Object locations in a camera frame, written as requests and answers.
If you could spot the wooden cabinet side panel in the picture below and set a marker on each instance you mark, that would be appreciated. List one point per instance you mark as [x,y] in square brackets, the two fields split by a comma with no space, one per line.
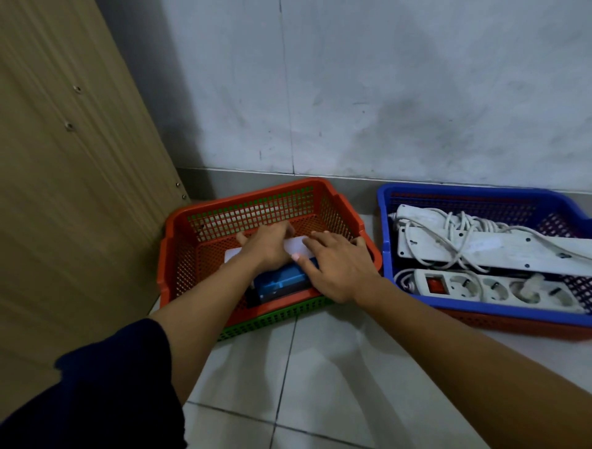
[69,185]

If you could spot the person's right hand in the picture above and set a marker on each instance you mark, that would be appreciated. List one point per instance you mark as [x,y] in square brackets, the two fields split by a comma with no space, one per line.
[342,273]

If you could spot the green plastic basket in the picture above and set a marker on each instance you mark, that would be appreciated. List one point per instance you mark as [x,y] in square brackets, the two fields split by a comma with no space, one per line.
[277,317]

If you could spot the blue plastic basket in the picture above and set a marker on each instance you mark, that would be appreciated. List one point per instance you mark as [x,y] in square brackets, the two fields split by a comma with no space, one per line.
[485,194]

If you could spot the blue-edged white device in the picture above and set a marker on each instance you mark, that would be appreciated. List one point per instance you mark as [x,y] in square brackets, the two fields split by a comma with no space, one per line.
[282,282]

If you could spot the person's right forearm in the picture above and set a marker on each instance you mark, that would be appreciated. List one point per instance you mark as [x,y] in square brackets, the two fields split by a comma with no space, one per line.
[485,370]

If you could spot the orange plastic basket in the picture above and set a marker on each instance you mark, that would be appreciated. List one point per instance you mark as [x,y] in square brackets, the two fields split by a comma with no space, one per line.
[532,326]
[203,259]

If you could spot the person's left hand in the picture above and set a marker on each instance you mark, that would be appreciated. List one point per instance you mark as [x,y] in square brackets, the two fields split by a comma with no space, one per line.
[268,247]

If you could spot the white power strip red switch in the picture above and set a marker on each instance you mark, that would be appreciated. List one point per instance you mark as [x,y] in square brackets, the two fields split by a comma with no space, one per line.
[495,289]

